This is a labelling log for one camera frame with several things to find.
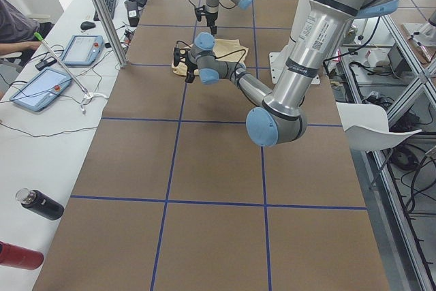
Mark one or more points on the black flask bottle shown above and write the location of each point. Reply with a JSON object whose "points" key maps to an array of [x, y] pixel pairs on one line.
{"points": [[39, 203]]}

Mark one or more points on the cream long-sleeve graphic shirt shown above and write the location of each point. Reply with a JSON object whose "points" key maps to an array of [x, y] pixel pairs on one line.
{"points": [[230, 50]]}

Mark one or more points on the aluminium frame post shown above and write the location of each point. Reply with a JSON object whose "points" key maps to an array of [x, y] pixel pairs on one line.
{"points": [[109, 28]]}

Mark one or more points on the near teach pendant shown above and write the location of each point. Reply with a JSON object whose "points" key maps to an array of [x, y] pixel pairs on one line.
{"points": [[42, 90]]}

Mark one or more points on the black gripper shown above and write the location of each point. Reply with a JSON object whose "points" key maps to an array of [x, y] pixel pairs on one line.
{"points": [[190, 68], [212, 21]]}

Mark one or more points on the far teach pendant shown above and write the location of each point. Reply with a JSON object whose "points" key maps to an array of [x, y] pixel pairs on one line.
{"points": [[82, 50]]}

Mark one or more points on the black computer keyboard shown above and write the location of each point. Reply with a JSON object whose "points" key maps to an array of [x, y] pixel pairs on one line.
{"points": [[107, 3]]}

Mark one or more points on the seated person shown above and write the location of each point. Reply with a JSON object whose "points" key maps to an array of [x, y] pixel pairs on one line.
{"points": [[17, 32]]}

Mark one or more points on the red black bottle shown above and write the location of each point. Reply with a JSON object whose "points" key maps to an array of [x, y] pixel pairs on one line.
{"points": [[20, 257]]}

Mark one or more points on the black computer mouse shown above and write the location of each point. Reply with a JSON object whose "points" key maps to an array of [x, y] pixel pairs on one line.
{"points": [[86, 25]]}

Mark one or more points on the teach pendant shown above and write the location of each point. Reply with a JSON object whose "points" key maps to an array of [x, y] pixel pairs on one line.
{"points": [[42, 90], [82, 50]]}

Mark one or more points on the metal rod green handle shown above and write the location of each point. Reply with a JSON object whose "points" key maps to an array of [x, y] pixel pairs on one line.
{"points": [[88, 96]]}

